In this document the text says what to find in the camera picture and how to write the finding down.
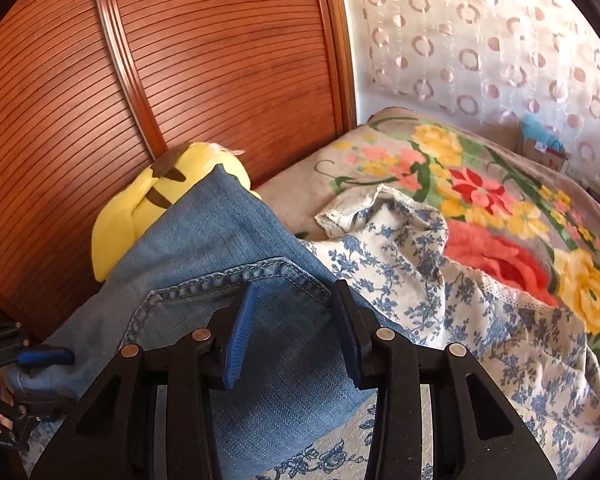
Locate wooden slatted wardrobe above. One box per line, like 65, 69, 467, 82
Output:
0, 0, 358, 341

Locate sheer circle-pattern curtain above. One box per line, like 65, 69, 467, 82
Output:
337, 0, 600, 196

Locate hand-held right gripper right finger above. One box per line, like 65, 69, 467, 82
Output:
332, 280, 558, 480

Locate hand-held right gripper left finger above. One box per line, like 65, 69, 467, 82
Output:
30, 282, 258, 480

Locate yellow plush toy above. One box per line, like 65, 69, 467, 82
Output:
91, 141, 261, 283

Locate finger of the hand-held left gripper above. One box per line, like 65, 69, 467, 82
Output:
17, 397, 76, 421
17, 348, 76, 368

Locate person's left hand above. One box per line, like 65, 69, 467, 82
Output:
0, 402, 21, 431

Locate colourful flower blanket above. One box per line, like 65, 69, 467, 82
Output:
255, 107, 600, 401

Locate small cardboard box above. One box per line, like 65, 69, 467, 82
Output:
520, 130, 568, 171

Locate blue floral bed sheet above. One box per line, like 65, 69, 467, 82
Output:
20, 184, 600, 480

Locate blue denim pants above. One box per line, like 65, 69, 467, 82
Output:
5, 162, 396, 476

